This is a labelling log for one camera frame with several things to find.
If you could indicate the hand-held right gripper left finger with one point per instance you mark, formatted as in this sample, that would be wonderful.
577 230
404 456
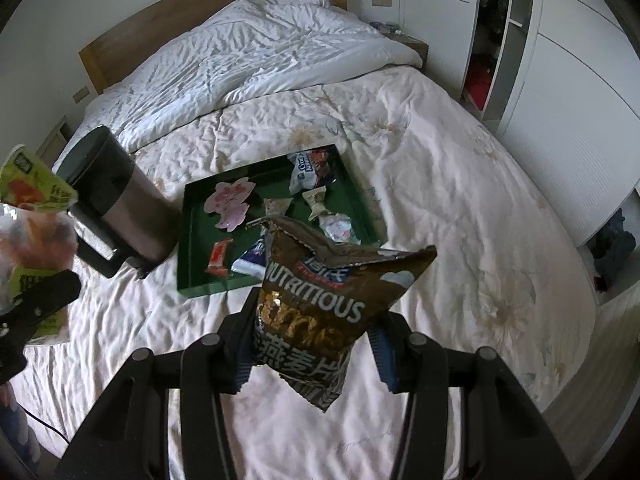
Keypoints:
242 360

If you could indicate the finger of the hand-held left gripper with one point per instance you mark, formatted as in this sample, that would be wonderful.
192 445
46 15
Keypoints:
10 355
50 292

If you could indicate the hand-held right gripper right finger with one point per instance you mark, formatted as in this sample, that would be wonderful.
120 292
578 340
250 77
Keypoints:
385 360

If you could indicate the brown oatmeal bag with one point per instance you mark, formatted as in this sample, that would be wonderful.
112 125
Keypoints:
310 300

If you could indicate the dark blue white snack packet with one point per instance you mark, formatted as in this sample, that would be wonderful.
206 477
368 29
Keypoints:
250 260

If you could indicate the red snack packet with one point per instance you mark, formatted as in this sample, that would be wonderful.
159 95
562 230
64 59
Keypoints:
220 257

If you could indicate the green snack packet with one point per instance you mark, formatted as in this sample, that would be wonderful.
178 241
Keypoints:
35 180

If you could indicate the green tray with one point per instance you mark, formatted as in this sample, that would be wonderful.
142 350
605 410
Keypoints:
200 240

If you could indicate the clear cartoon print snack packet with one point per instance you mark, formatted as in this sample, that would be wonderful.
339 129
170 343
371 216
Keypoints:
336 227

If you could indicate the beige twisted wrapper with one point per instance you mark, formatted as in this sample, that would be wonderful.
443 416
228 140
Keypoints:
277 206
315 197

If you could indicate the blue white cookie packet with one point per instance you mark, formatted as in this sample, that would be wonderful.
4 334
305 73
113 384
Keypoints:
310 170

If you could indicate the steel and black kettle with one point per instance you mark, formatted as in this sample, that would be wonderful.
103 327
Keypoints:
130 210

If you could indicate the wooden nightstand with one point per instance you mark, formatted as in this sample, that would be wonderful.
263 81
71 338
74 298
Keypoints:
52 137
412 47

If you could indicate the pink flower shaped dish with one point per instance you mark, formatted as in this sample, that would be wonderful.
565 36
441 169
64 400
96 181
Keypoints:
230 202

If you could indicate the pile of dark clothes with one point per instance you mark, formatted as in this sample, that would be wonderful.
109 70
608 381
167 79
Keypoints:
615 250

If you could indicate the red cloth item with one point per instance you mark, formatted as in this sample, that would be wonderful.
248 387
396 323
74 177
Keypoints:
477 80

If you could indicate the white duvet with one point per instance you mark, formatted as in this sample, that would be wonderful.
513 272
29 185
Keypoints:
250 60

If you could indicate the wooden bed headboard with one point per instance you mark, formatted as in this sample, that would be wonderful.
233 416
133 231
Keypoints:
200 5

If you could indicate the white wardrobe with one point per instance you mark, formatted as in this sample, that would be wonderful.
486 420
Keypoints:
565 85

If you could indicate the wall socket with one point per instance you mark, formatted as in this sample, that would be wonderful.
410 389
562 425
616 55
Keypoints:
382 1
81 95

